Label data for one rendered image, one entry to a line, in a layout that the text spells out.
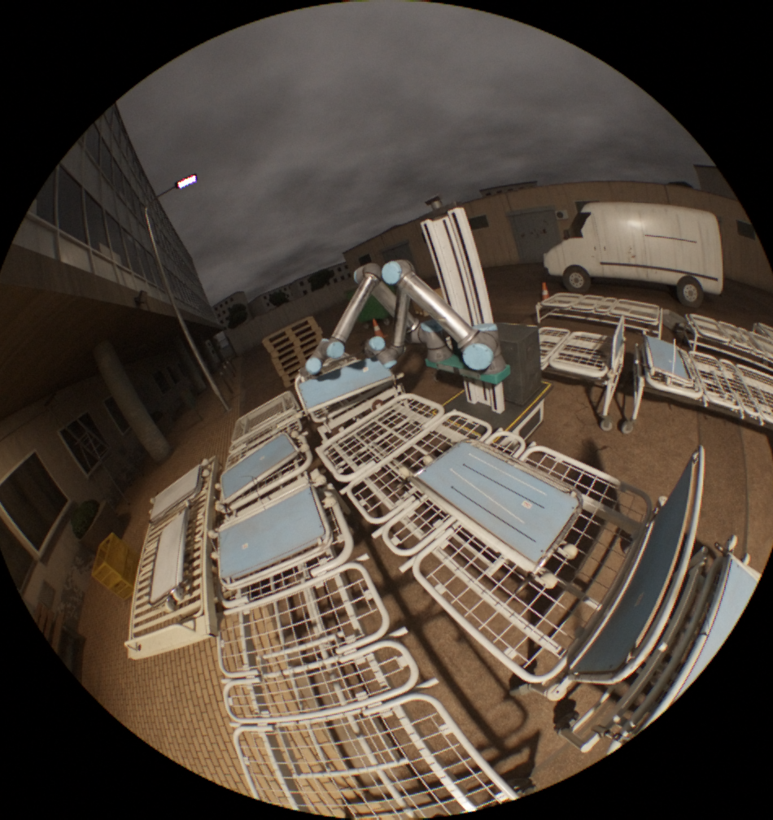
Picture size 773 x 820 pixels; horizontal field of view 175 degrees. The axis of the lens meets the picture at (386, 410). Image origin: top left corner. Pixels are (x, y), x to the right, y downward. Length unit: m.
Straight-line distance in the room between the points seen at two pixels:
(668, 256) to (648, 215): 1.07
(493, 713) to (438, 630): 0.57
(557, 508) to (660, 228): 7.32
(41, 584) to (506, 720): 5.84
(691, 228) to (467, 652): 8.28
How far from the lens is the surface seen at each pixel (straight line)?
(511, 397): 2.00
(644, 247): 7.70
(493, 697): 1.48
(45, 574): 5.90
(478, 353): 1.27
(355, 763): 1.71
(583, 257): 7.73
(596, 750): 1.71
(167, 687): 2.81
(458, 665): 1.47
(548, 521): 1.05
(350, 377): 1.87
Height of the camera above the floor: 1.46
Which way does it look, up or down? 29 degrees down
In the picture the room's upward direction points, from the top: 21 degrees counter-clockwise
